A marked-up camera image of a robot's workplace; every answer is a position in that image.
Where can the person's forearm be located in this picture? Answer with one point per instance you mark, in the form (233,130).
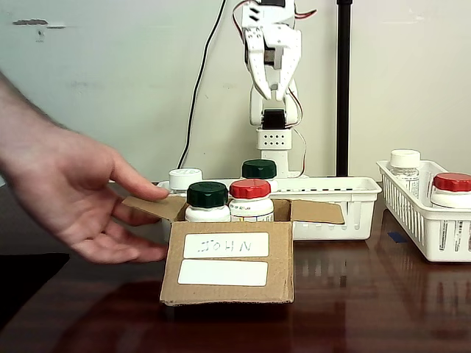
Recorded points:
(11,121)

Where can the white label with writing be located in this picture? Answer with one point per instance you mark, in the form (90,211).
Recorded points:
(226,244)

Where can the black pole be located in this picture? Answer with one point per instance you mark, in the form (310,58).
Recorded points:
(344,92)

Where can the person's hand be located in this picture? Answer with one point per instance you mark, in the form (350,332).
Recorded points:
(73,191)

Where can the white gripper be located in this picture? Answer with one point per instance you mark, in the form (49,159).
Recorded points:
(280,48)

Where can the white plastic basket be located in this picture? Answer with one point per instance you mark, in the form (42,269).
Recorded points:
(404,217)
(360,217)

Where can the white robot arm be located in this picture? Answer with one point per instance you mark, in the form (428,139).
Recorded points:
(272,143)

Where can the red cap bottle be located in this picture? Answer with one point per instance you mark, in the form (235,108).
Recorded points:
(452,182)
(250,189)

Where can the blank white label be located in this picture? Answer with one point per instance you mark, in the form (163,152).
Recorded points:
(222,273)

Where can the green cap bottle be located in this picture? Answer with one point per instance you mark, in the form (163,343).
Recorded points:
(258,169)
(207,194)

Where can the blue tape piece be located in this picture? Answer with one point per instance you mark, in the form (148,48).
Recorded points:
(397,237)

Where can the brown cardboard box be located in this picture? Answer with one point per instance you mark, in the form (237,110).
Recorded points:
(283,257)

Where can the white cap bottle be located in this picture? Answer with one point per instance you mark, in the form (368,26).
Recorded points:
(404,159)
(185,176)

